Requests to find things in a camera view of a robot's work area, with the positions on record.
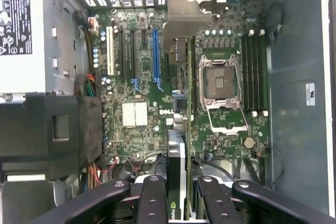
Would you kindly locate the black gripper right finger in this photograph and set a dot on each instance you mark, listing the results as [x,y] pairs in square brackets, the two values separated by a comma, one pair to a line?
[218,203]

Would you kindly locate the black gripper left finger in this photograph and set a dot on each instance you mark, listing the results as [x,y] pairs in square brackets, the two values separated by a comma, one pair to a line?
[152,203]

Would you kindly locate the green motherboard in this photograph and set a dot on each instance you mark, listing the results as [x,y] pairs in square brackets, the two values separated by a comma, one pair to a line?
[131,140]

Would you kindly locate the silver coin battery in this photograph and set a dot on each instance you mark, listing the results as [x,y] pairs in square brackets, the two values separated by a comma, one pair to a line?
[249,142]

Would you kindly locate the silver socket cover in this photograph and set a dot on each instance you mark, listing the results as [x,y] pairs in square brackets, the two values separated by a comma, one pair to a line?
[231,130]

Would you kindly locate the silver chipset heatsink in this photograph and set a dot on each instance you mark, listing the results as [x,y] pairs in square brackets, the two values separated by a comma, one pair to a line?
[134,113]

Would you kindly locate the CPU socket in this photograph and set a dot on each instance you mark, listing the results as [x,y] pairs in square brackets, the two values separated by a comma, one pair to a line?
[220,82]

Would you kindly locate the black plastic shroud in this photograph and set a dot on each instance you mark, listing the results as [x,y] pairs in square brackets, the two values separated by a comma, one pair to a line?
[31,129]

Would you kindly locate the blue expansion slot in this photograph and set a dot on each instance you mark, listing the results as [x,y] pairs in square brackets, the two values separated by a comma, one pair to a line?
[156,56]

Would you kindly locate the white expansion slot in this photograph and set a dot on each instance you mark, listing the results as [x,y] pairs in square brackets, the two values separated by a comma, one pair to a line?
[110,51]

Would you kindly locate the short black expansion slot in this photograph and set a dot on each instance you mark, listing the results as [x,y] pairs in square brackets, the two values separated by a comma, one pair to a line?
[144,36]

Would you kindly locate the open PC case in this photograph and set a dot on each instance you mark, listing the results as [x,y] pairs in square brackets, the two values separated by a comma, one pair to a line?
[294,51]

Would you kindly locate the grey power supply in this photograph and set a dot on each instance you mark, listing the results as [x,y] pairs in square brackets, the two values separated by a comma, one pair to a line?
[36,72]

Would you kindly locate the white power connector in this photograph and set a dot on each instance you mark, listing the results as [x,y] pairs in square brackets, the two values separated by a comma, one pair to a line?
[93,24]

